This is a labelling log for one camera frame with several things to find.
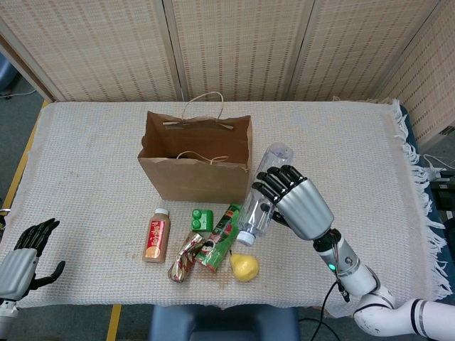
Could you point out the clear plastic water bottle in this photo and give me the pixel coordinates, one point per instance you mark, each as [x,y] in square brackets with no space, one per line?
[277,154]

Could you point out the brown paper bag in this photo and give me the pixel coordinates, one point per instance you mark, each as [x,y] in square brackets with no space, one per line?
[199,181]

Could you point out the blue rounded object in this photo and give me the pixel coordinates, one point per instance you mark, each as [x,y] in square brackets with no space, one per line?
[6,74]

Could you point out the gold foil snack packet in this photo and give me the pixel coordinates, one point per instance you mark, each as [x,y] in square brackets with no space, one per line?
[183,259]

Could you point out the green chips can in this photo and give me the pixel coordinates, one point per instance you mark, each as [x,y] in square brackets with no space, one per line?
[217,248]

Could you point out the yellow toy pear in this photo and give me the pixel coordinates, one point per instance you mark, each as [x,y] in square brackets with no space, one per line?
[244,268]

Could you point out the white woven tablecloth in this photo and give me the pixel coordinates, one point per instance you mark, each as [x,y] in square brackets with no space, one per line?
[89,160]

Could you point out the blue padded seat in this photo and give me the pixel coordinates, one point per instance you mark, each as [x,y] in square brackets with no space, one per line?
[224,319]

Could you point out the green plastic toy block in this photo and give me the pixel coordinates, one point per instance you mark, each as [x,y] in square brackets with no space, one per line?
[202,220]

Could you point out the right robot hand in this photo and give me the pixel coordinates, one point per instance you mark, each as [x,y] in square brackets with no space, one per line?
[305,209]

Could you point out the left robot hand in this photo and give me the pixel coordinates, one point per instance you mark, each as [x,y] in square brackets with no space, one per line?
[16,273]

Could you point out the tea bottle with red label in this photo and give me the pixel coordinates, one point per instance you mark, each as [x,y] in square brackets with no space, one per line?
[156,238]

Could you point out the black box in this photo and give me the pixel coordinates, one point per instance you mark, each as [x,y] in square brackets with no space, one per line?
[444,195]

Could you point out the bamboo folding screen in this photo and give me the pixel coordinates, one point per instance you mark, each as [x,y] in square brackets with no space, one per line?
[106,53]

